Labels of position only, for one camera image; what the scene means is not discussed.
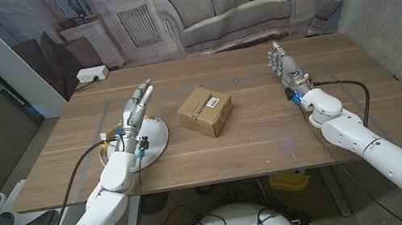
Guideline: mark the printed living room backdrop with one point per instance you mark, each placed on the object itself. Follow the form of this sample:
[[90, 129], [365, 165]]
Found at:
[[231, 1]]

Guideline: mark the black round floor disc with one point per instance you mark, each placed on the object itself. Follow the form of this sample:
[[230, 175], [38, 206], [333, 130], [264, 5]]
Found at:
[[154, 203]]

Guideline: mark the white power strip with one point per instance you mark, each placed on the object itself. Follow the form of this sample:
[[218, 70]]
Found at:
[[92, 73]]

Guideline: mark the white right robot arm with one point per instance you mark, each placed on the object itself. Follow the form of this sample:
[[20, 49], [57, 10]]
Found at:
[[389, 162]]

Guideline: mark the white paper plate gold rim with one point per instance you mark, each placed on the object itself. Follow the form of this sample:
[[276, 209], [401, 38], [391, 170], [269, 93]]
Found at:
[[154, 136]]

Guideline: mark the yellow object under table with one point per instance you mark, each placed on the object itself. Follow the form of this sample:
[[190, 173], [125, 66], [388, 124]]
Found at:
[[290, 181]]

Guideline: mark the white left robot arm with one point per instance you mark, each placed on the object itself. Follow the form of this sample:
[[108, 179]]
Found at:
[[99, 215]]

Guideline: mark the brown cardboard box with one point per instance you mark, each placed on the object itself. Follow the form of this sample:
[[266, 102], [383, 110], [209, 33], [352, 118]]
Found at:
[[205, 116]]

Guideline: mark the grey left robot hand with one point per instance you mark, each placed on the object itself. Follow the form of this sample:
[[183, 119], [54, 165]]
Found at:
[[132, 117]]

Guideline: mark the grey table leg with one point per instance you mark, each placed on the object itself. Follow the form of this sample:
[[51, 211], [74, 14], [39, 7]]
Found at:
[[335, 192]]

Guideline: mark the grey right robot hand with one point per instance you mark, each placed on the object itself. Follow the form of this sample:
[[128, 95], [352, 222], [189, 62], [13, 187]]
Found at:
[[290, 71]]

